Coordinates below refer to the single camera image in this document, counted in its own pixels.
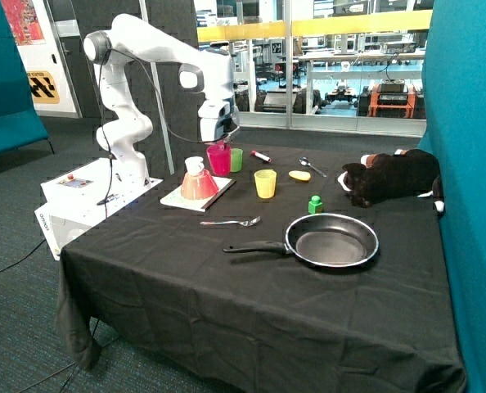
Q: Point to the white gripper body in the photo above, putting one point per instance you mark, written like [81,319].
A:
[218,119]

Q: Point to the pink plastic cup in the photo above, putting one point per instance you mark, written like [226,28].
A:
[220,161]

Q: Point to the green plastic cup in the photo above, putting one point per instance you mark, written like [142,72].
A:
[236,160]

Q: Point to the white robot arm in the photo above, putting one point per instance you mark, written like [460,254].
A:
[209,72]

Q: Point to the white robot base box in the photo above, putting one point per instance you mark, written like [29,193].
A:
[82,198]

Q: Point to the red marker pen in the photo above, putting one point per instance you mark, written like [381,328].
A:
[261,156]

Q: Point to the white small cup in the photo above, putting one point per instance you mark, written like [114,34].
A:
[194,165]

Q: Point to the red inverted bowl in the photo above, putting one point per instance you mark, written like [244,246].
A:
[198,186]

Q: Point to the yellow plastic cup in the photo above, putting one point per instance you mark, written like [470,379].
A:
[265,183]

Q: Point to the white rectangular board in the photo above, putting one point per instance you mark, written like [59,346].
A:
[175,199]

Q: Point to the metal spoon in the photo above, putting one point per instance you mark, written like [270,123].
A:
[305,162]

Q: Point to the yellow potato toy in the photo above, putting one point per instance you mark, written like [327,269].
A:
[298,175]

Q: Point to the metal fork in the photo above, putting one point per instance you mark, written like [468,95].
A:
[244,223]

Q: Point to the green toy block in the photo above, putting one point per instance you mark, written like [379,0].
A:
[315,205]

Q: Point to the black tablecloth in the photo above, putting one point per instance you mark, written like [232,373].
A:
[264,322]

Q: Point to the black frying pan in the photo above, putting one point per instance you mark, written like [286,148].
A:
[323,240]

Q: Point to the brown plush dog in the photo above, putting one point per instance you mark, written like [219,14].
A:
[406,173]

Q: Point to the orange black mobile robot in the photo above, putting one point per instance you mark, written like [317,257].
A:
[392,98]

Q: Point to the teal sofa left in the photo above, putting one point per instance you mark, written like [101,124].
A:
[19,123]

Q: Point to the teal partition right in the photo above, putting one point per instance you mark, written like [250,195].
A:
[454,76]

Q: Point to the red wall poster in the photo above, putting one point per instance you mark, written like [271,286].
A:
[23,20]

